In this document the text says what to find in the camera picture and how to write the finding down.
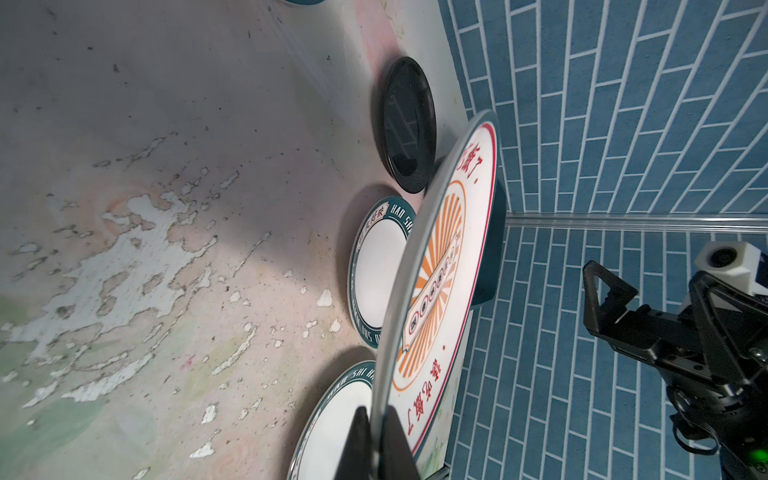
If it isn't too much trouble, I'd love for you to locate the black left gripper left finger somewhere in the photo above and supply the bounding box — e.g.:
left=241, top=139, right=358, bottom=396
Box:
left=349, top=406, right=372, bottom=479

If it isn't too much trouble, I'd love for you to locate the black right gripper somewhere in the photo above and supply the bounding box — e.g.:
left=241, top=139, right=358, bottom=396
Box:
left=582, top=260, right=767, bottom=479

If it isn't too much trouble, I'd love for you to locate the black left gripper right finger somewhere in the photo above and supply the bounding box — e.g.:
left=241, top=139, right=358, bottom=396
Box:
left=381, top=406, right=420, bottom=480

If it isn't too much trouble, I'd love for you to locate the green rim plate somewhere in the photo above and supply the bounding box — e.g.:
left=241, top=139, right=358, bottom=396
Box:
left=287, top=360, right=375, bottom=480
left=347, top=196, right=416, bottom=349

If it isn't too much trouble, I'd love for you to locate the orange sunburst plate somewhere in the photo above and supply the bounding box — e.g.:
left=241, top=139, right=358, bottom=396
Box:
left=370, top=110, right=499, bottom=479

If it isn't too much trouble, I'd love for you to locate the teal plastic bin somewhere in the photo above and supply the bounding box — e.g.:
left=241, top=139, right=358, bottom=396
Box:
left=470, top=179, right=507, bottom=308

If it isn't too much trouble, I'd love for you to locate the black plate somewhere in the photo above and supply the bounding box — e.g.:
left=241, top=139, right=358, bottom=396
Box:
left=381, top=56, right=437, bottom=194

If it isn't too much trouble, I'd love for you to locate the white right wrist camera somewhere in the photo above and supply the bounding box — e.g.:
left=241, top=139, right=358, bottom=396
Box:
left=694, top=241, right=767, bottom=306

